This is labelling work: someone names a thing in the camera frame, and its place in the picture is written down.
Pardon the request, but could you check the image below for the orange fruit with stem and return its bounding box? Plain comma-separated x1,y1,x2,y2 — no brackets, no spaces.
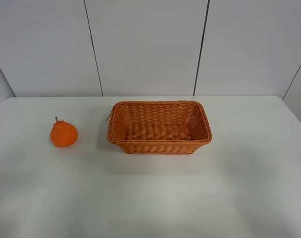
50,117,78,148

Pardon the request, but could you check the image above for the orange wicker basket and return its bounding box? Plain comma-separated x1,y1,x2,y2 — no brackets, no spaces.
107,101,212,155

